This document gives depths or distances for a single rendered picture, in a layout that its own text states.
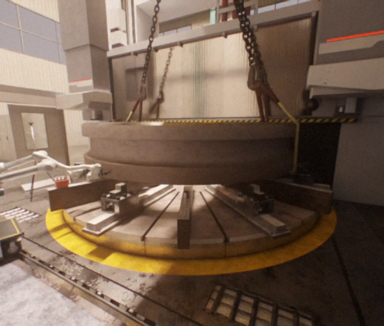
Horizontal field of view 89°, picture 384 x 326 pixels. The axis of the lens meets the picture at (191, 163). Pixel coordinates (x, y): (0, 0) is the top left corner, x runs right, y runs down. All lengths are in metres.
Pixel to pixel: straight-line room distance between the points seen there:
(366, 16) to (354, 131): 2.30
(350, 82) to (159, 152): 2.87
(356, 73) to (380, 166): 2.69
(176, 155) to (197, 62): 3.79
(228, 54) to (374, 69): 3.39
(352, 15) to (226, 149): 2.68
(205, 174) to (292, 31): 4.10
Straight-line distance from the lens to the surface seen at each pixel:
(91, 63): 6.71
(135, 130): 3.05
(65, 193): 4.07
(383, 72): 3.74
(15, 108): 6.92
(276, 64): 5.65
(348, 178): 5.76
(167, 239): 2.73
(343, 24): 4.28
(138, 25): 9.81
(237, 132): 2.99
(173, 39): 6.69
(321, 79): 3.62
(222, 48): 6.09
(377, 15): 4.35
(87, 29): 6.93
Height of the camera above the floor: 1.74
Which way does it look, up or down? 11 degrees down
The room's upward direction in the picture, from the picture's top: straight up
